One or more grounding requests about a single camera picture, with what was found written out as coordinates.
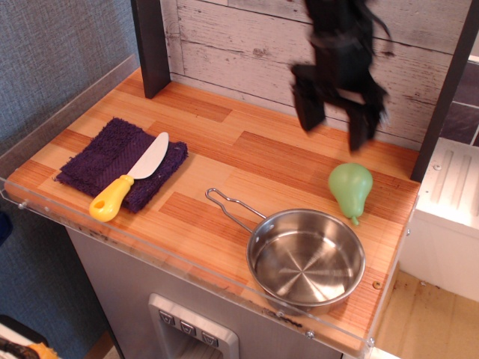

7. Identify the yellow handled toy knife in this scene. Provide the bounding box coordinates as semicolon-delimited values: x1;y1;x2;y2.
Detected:
89;132;169;222

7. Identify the orange object at corner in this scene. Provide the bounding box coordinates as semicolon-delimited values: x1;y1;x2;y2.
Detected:
0;340;59;359

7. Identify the white toy sink unit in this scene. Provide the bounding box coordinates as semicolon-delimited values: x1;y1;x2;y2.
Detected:
396;55;479;304

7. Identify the stainless steel pan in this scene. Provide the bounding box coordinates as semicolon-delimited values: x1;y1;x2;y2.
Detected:
205;188;366;316

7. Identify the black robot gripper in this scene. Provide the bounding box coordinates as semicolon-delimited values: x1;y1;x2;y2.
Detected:
291;31;388;152

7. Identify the green plastic toy pear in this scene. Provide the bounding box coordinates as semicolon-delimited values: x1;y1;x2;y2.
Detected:
328;163;373;226

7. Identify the purple folded cloth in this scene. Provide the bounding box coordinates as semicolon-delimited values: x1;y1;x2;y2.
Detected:
56;117;188;213

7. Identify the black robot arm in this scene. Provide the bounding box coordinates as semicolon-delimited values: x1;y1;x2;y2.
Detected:
290;1;388;152

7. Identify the clear acrylic guard rail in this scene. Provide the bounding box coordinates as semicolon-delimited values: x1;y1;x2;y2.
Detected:
2;172;419;358

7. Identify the grey toy fridge cabinet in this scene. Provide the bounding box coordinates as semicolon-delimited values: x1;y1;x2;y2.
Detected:
68;230;342;358

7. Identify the dark right frame post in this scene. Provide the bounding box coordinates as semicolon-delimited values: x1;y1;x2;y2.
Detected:
410;0;478;182

